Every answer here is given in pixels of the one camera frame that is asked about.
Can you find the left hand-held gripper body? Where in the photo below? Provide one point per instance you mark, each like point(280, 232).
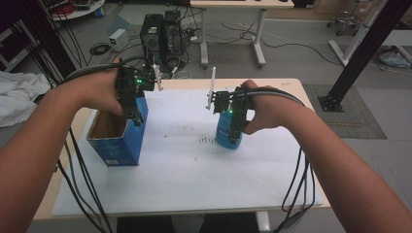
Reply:
point(132, 85)

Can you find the office chair wheel base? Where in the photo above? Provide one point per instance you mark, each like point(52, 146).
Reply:
point(345, 21)

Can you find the white crumpled cloth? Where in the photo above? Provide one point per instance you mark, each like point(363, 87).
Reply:
point(19, 95)

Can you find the grey floor mat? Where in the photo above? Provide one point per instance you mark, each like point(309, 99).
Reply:
point(359, 116)

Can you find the light blue cloth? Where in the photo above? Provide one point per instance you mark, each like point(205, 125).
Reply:
point(395, 58)

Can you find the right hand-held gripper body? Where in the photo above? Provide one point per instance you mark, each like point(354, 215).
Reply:
point(238, 108)

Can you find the person's left hand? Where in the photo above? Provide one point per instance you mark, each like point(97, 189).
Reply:
point(94, 92)

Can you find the person's right hand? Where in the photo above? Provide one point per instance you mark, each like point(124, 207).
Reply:
point(272, 108)

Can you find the blue plastic bottle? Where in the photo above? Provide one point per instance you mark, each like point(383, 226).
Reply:
point(223, 132)

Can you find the black computer tower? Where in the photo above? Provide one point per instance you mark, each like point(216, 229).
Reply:
point(172, 32)
point(151, 37)

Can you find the blue cardboard box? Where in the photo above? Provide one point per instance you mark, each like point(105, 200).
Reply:
point(120, 145)

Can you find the white metal stand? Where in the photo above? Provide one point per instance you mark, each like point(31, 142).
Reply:
point(354, 42)

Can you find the small white box device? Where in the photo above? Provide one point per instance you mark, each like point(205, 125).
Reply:
point(118, 39)

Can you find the black metal post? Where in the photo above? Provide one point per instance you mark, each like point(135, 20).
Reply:
point(366, 51)

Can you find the round white table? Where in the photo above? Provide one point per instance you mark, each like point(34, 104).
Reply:
point(81, 9)

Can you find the light wooden table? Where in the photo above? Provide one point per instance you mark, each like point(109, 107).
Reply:
point(291, 84)

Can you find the white desk with legs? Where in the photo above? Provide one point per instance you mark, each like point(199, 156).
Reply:
point(239, 4)

